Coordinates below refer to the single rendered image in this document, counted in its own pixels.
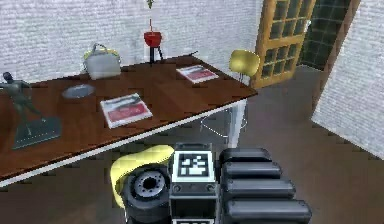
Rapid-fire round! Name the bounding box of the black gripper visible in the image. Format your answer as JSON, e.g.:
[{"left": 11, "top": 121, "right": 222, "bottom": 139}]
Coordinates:
[{"left": 121, "top": 164, "right": 173, "bottom": 224}]

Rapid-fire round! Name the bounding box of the yellow chair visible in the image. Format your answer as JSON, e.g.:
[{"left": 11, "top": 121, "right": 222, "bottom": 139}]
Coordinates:
[
  {"left": 199, "top": 49, "right": 262, "bottom": 139},
  {"left": 109, "top": 144, "right": 176, "bottom": 210}
]

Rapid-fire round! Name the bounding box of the white and red book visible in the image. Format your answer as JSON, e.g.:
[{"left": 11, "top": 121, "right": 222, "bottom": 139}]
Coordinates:
[
  {"left": 99, "top": 92, "right": 154, "bottom": 130},
  {"left": 175, "top": 64, "right": 220, "bottom": 84}
]

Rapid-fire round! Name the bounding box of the brown wooden table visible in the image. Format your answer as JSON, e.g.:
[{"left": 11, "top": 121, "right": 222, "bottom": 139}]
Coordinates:
[{"left": 0, "top": 55, "right": 259, "bottom": 188}]

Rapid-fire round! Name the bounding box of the grey round plate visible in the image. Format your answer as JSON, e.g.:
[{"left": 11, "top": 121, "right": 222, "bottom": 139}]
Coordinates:
[{"left": 61, "top": 83, "right": 96, "bottom": 100}]

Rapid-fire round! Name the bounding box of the dark green figure statue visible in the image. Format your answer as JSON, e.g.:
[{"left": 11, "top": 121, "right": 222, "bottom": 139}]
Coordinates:
[{"left": 0, "top": 71, "right": 63, "bottom": 151}]

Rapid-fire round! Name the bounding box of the red pot house plant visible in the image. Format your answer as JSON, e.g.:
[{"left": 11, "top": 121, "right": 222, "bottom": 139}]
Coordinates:
[{"left": 143, "top": 0, "right": 165, "bottom": 64}]

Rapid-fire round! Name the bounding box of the wooden glazed room door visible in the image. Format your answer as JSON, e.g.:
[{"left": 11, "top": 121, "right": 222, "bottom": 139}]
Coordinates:
[{"left": 250, "top": 0, "right": 318, "bottom": 90}]

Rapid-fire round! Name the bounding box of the grey bag with handle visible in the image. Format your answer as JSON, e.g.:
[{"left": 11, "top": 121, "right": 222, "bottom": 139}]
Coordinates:
[{"left": 83, "top": 43, "right": 122, "bottom": 81}]

